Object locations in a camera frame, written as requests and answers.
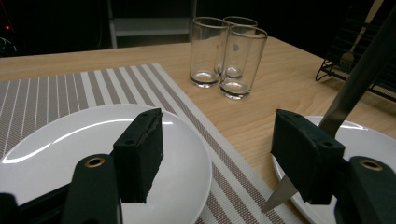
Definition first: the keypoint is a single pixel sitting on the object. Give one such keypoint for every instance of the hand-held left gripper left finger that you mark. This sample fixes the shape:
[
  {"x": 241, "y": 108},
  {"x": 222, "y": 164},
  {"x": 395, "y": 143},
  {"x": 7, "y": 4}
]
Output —
[{"x": 140, "y": 155}]

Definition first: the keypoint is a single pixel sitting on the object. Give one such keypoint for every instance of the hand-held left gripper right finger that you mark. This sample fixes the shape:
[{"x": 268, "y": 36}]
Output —
[{"x": 305, "y": 155}]

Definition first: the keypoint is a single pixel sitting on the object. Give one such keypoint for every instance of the white plate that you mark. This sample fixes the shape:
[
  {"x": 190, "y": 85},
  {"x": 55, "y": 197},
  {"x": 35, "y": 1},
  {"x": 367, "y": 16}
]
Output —
[
  {"x": 62, "y": 149},
  {"x": 367, "y": 143}
]

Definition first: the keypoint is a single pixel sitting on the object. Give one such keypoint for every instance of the metal knife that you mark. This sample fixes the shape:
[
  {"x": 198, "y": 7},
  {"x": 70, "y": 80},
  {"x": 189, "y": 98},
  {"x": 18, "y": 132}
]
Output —
[{"x": 358, "y": 81}]

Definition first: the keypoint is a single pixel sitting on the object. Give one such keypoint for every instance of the metal fork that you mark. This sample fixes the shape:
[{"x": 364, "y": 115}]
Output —
[{"x": 347, "y": 59}]

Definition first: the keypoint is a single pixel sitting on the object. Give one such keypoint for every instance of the grey striped placemat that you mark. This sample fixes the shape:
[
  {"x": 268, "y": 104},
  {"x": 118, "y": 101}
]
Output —
[{"x": 124, "y": 84}]

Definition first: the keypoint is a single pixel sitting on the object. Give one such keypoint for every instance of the clear drinking glass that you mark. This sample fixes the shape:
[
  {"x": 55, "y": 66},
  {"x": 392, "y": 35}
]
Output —
[
  {"x": 207, "y": 56},
  {"x": 246, "y": 62},
  {"x": 241, "y": 22}
]

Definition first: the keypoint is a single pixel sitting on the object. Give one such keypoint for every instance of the white metal stand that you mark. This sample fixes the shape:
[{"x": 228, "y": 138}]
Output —
[{"x": 149, "y": 26}]

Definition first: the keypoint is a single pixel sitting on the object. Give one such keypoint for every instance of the black equipment tower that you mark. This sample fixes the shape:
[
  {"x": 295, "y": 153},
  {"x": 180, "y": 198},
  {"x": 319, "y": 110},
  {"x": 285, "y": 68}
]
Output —
[{"x": 7, "y": 27}]

